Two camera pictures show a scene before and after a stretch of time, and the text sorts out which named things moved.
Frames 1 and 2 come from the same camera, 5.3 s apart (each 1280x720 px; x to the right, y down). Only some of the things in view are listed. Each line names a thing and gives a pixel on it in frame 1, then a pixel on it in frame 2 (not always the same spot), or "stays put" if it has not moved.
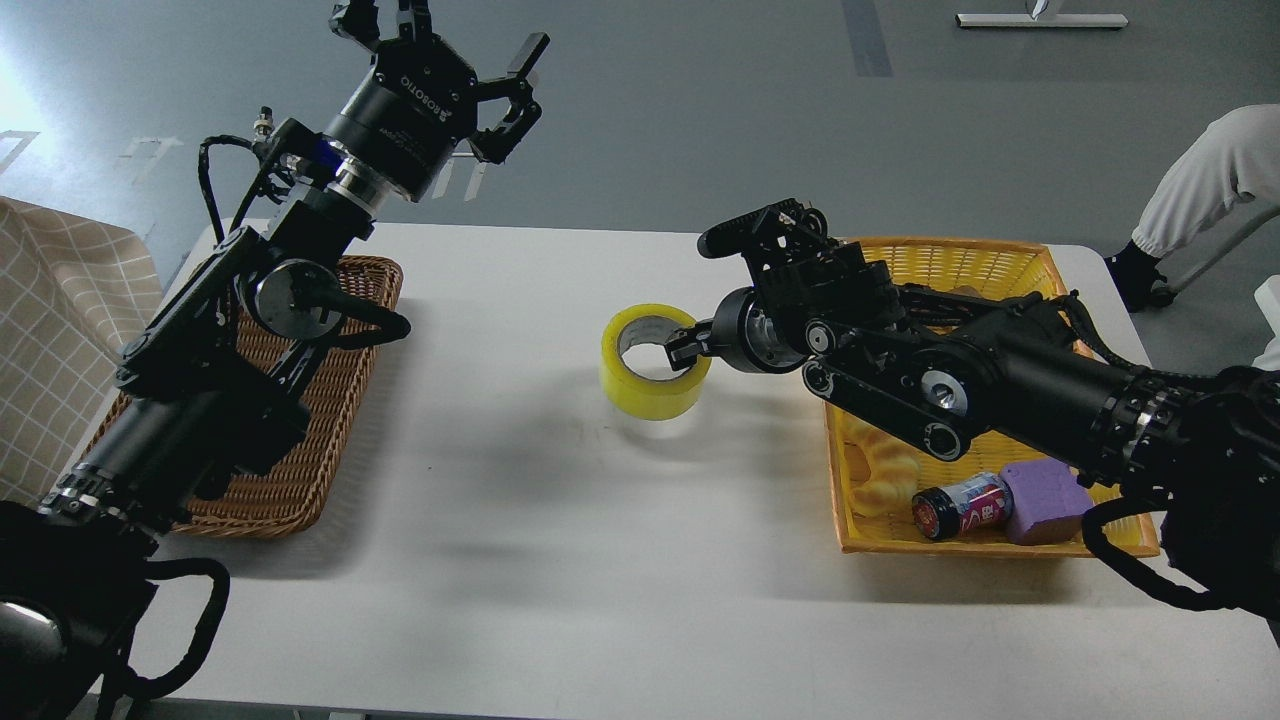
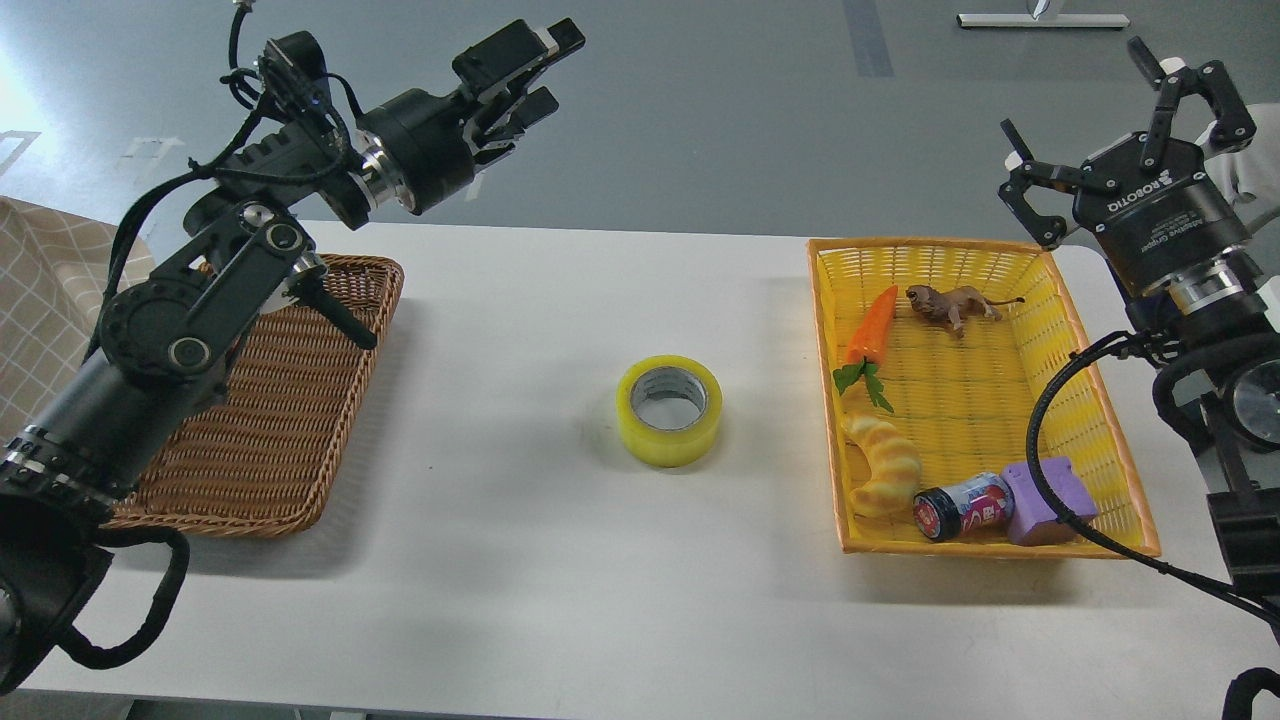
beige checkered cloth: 74,291 stays put
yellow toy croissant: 894,473 stays put
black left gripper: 402,125 to 416,150
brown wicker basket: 288,496 stays put
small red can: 978,503 stays put
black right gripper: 747,333 to 1169,214
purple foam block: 1049,502 stays put
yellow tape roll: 634,397 to 669,410
